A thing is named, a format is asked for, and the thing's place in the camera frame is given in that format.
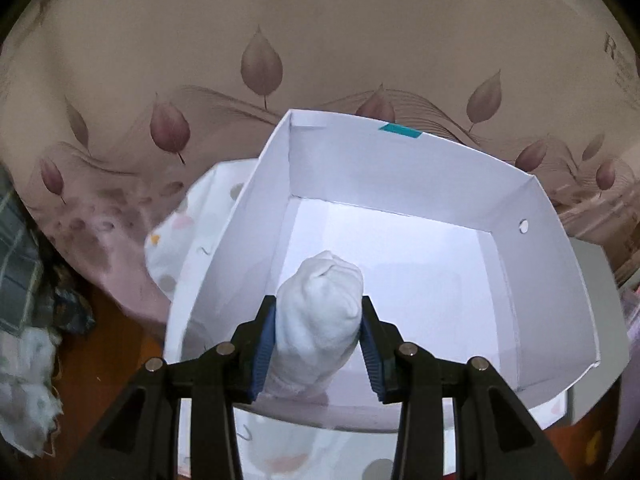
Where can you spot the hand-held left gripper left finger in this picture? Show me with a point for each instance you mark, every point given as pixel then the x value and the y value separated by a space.
pixel 262 355

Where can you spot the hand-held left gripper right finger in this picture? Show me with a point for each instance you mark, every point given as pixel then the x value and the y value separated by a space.
pixel 375 360

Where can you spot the white sock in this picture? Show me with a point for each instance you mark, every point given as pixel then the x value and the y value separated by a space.
pixel 320 320

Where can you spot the white cardboard box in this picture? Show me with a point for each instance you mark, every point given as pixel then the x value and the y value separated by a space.
pixel 400 270

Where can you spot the white dotted tablecloth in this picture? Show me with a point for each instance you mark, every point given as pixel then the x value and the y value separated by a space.
pixel 200 240

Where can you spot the white floral cloth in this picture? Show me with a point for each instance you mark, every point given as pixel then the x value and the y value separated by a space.
pixel 25 395

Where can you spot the grey plaid cloth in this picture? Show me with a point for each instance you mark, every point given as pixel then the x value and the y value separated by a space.
pixel 20 260

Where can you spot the pink leaf-print bedsheet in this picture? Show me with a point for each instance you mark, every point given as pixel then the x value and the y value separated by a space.
pixel 350 35

